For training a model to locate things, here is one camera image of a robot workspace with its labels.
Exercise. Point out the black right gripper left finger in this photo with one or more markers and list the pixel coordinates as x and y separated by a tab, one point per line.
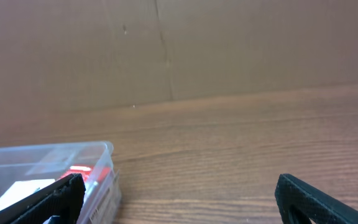
60	202

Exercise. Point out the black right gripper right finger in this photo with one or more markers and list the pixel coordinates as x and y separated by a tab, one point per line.
299	202

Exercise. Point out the red Panadol box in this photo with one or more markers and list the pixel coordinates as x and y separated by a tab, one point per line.
87	172

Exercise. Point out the white Hansaplast plaster box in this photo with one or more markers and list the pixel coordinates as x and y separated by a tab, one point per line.
22	189

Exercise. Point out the clear plastic container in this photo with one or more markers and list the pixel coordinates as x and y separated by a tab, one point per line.
50	161

